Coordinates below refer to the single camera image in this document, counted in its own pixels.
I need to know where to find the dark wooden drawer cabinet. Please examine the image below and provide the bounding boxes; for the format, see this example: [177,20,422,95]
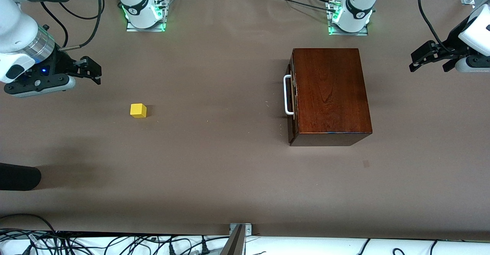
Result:
[289,48,373,147]

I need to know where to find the black cylindrical object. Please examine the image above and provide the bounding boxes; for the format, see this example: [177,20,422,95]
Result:
[0,163,42,191]

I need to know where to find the brown table cover sheet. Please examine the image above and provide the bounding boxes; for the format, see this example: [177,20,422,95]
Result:
[0,0,490,241]

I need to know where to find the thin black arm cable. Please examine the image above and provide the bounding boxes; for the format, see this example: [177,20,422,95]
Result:
[40,0,69,48]

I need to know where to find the grey metal bar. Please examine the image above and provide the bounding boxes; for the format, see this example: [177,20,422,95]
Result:
[220,224,245,255]

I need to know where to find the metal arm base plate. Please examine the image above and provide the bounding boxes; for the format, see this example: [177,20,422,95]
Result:
[327,0,370,36]
[126,0,167,33]

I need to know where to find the black cable across table edge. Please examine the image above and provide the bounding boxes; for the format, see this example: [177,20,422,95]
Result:
[266,0,341,13]

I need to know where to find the small metal edge bracket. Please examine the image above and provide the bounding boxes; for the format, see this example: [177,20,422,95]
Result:
[229,223,252,235]

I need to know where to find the wooden drawer with white handle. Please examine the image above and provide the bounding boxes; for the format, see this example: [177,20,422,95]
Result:
[283,52,298,145]

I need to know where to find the yellow cube block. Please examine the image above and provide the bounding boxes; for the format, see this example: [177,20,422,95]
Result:
[130,103,147,119]

